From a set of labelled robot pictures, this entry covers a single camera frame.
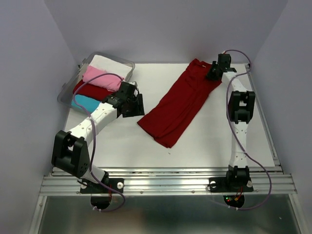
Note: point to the rolled dark red t shirt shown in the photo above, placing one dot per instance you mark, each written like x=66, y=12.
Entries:
x=91, y=91

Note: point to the clear plastic storage bin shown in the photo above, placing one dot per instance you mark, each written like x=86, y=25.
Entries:
x=65, y=96

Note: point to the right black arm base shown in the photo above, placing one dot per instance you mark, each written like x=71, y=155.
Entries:
x=237, y=179

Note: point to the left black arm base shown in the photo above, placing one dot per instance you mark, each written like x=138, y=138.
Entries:
x=88, y=187

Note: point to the rolled cyan t shirt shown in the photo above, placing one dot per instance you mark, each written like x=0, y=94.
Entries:
x=88, y=103

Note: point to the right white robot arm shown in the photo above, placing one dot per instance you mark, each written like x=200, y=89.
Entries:
x=239, y=113

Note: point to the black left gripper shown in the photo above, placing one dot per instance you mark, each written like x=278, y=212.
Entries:
x=139, y=110

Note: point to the rolled white t shirt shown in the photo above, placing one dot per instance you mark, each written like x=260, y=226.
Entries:
x=111, y=66

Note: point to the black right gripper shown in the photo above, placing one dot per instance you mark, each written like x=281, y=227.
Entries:
x=209, y=75

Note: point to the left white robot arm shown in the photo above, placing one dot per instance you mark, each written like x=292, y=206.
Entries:
x=70, y=150

